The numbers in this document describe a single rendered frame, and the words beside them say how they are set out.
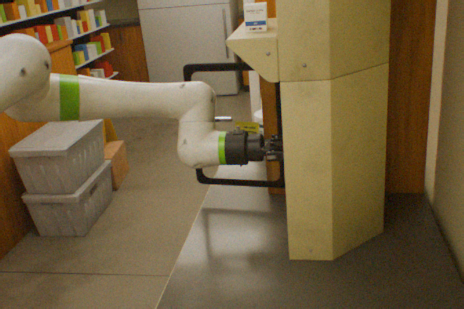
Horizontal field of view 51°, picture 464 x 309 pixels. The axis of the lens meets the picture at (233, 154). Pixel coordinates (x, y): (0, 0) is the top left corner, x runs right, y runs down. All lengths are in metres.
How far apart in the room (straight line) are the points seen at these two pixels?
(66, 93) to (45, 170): 2.13
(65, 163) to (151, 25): 3.40
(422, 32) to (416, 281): 0.67
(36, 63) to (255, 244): 0.72
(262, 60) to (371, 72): 0.27
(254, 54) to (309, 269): 0.55
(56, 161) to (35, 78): 2.19
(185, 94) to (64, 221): 2.31
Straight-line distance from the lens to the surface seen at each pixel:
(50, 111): 1.24
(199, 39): 6.19
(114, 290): 2.92
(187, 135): 1.29
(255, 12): 1.17
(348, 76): 1.14
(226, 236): 1.41
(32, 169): 3.39
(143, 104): 1.27
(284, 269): 1.27
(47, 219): 3.54
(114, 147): 4.18
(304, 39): 1.08
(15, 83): 1.08
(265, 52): 1.09
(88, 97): 1.24
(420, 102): 1.53
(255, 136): 1.28
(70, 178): 3.30
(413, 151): 1.58
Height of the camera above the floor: 1.68
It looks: 22 degrees down
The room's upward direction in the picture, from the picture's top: 5 degrees counter-clockwise
